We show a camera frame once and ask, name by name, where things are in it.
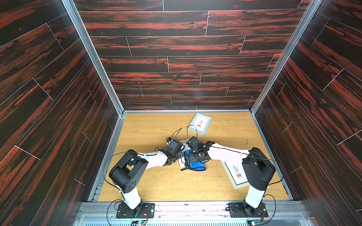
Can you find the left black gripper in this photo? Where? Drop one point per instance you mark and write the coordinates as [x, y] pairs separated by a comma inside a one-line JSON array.
[[179, 155]]

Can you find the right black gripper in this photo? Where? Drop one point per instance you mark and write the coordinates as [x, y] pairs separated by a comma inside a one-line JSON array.
[[196, 155]]

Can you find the blue microfiber cloth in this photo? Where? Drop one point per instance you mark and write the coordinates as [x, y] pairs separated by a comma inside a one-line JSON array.
[[196, 166]]

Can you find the cream picture frame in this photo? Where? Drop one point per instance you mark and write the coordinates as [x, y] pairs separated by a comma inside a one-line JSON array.
[[236, 175], [182, 160]]

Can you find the light green picture frame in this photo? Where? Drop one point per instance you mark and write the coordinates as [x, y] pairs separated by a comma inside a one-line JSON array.
[[200, 124]]

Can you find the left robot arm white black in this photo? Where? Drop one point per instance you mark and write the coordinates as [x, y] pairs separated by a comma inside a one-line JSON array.
[[128, 171]]

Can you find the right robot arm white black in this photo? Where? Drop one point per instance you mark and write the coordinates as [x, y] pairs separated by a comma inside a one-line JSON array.
[[257, 168]]

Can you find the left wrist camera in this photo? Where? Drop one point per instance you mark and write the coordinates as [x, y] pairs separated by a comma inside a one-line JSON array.
[[174, 146]]

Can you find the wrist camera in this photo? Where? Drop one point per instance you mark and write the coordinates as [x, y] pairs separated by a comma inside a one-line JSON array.
[[195, 145], [174, 146]]

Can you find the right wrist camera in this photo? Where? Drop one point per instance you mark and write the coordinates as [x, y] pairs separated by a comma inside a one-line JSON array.
[[195, 145]]

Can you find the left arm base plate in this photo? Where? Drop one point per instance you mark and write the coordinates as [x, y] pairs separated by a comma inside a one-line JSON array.
[[143, 211]]

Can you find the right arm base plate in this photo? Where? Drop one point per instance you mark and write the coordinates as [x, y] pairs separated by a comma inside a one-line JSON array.
[[243, 210]]

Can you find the aluminium front rail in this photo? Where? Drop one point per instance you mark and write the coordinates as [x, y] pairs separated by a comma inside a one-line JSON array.
[[195, 213]]

